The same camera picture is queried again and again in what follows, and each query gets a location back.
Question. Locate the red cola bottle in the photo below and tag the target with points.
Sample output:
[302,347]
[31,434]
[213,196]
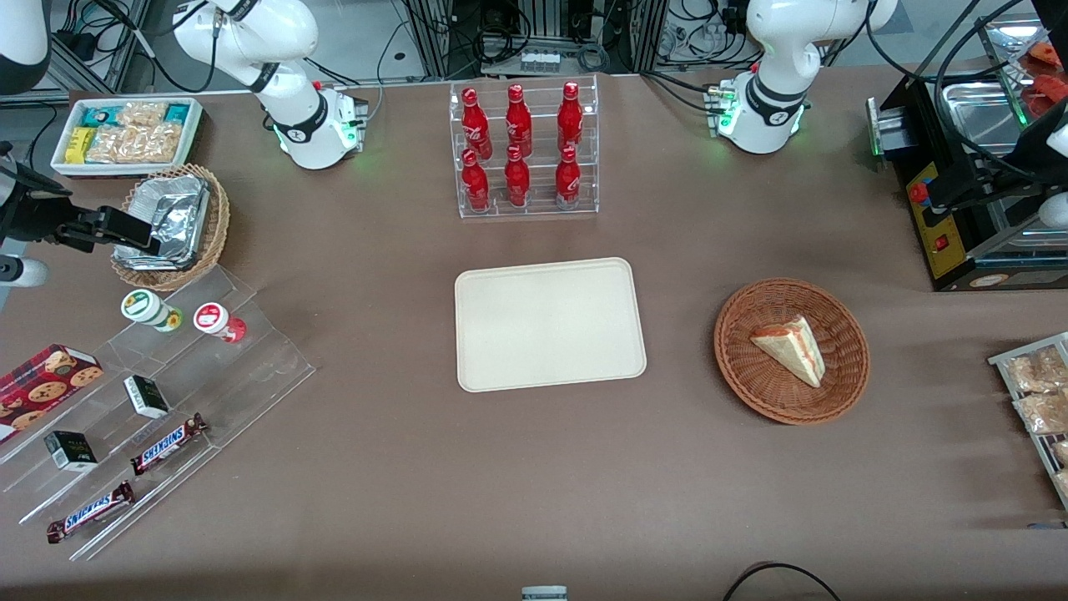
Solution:
[517,182]
[476,185]
[518,123]
[570,121]
[567,182]
[476,125]

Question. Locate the red cookie box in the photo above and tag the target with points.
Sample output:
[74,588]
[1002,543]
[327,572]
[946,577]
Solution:
[46,386]

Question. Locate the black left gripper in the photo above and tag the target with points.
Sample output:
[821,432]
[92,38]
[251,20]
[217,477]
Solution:
[1028,143]

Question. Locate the round wicker basket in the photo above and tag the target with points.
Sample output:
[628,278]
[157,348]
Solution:
[751,384]

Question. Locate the tray of packaged snacks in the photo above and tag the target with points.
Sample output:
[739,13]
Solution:
[1001,361]

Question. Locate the aluminium foil tray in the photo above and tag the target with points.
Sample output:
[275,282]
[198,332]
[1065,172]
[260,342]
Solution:
[175,213]

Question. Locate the beige plastic tray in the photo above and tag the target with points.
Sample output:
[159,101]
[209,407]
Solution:
[551,325]

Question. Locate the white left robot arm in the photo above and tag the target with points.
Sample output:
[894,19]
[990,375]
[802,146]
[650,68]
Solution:
[780,75]

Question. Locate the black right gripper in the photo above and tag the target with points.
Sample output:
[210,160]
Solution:
[32,214]

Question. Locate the steel tray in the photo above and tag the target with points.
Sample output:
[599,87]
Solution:
[976,117]

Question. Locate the black yellow machine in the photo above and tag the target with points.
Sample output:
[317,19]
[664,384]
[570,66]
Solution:
[943,250]

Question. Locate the white snack bin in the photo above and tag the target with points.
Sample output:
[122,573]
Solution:
[193,138]

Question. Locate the small clear cracker bag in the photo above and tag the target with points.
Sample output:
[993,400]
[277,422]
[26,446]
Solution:
[142,113]

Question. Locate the yellow snack packet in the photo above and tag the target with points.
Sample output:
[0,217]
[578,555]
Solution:
[79,145]

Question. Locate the red lid yogurt cup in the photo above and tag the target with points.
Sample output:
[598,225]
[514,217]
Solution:
[219,323]

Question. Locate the large clear cracker bag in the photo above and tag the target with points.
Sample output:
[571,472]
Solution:
[138,144]

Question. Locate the white power strip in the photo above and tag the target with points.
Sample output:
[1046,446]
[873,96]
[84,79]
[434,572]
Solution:
[540,61]

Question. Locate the teal snack packet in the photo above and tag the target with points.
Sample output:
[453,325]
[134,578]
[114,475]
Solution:
[177,113]
[100,115]

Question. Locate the red packaged food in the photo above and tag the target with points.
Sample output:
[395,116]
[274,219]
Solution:
[1047,93]
[1047,54]

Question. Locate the wrapped triangle sandwich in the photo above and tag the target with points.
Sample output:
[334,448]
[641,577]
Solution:
[793,348]

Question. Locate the aluminium frame post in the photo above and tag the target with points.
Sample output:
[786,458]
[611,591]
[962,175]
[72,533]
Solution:
[438,37]

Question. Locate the Snickers bar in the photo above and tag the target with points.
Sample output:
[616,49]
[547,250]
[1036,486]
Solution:
[90,512]
[167,444]

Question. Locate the clear acrylic stepped shelf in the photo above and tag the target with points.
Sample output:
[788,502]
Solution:
[200,401]

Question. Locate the green lid yogurt cup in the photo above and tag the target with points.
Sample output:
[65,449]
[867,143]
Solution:
[150,310]

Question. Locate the clear acrylic bottle rack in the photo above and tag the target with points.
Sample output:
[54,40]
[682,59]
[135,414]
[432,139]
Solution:
[542,209]

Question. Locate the small black box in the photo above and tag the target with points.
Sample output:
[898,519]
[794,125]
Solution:
[146,397]
[71,451]

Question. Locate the oval wicker basket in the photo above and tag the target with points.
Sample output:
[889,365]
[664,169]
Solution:
[215,217]

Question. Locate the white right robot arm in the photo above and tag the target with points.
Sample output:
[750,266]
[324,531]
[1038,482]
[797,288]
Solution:
[292,50]

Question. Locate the small grey device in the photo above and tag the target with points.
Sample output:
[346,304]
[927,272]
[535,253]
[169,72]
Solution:
[544,593]

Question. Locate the clear pastry bag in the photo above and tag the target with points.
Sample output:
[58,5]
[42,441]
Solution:
[1043,413]
[1035,371]
[1061,452]

